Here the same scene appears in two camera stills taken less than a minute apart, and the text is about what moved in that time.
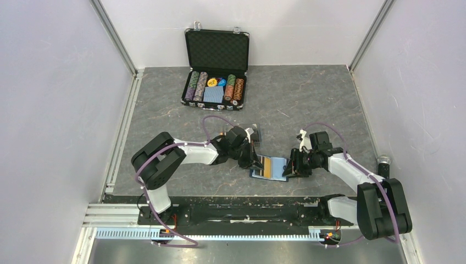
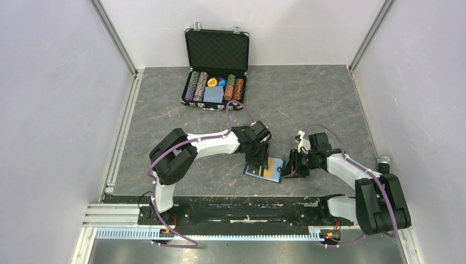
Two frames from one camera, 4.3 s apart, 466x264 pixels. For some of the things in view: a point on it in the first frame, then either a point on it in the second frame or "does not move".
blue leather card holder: (272, 168) does not move
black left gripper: (252, 161) to (262, 159)
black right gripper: (294, 169) does not move
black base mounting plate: (296, 210) does not move
